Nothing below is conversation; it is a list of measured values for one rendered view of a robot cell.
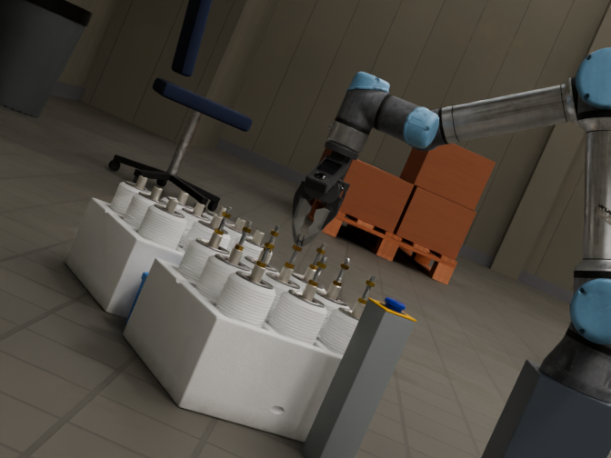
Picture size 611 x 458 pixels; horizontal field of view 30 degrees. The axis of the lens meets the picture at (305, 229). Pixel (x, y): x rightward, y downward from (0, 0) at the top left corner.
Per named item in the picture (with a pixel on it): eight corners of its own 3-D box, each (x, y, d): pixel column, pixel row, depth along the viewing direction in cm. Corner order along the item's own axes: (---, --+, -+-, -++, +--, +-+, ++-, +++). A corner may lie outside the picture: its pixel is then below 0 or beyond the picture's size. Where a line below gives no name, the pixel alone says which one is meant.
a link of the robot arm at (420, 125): (447, 119, 229) (399, 99, 232) (436, 111, 218) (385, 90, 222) (432, 155, 230) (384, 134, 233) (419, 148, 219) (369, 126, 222)
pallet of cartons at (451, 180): (448, 287, 716) (504, 164, 710) (282, 214, 721) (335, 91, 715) (437, 266, 869) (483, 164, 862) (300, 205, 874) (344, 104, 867)
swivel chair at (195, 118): (225, 214, 570) (306, 25, 562) (205, 218, 514) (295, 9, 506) (118, 166, 574) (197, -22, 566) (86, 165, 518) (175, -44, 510)
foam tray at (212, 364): (276, 383, 257) (308, 310, 256) (353, 456, 223) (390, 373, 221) (121, 334, 239) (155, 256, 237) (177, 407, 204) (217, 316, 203)
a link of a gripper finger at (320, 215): (319, 251, 232) (335, 209, 231) (313, 252, 226) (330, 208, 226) (305, 245, 233) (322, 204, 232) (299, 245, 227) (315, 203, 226)
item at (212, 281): (185, 349, 218) (222, 263, 217) (166, 332, 226) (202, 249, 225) (225, 362, 223) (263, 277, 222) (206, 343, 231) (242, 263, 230)
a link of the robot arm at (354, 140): (365, 134, 223) (328, 117, 225) (355, 154, 223) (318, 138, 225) (371, 136, 230) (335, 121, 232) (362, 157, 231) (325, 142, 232)
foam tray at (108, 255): (197, 305, 305) (224, 244, 304) (253, 358, 271) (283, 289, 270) (64, 262, 286) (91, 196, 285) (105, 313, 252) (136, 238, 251)
